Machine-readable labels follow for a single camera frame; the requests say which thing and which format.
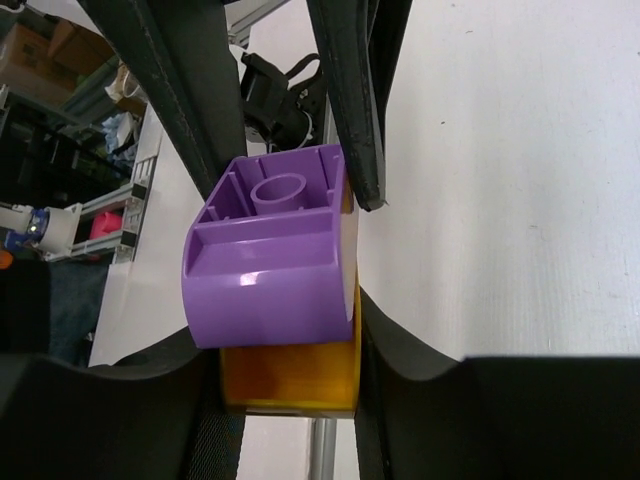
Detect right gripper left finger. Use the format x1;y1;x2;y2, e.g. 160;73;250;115
1;345;244;479

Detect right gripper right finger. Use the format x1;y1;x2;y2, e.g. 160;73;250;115
355;296;639;479

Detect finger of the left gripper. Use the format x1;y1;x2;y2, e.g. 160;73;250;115
306;0;412;212
81;0;247;197

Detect yellow lego brick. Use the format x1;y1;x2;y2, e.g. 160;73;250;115
220;288;362;419

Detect purple curved lego brick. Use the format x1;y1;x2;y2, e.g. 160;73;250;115
181;144;359;349

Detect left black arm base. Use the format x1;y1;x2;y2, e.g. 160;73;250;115
240;53;327;152

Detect cardboard boxes on shelf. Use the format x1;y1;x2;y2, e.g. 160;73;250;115
1;19;119;106

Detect pink plastic object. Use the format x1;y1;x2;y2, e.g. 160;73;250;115
89;212;122;240

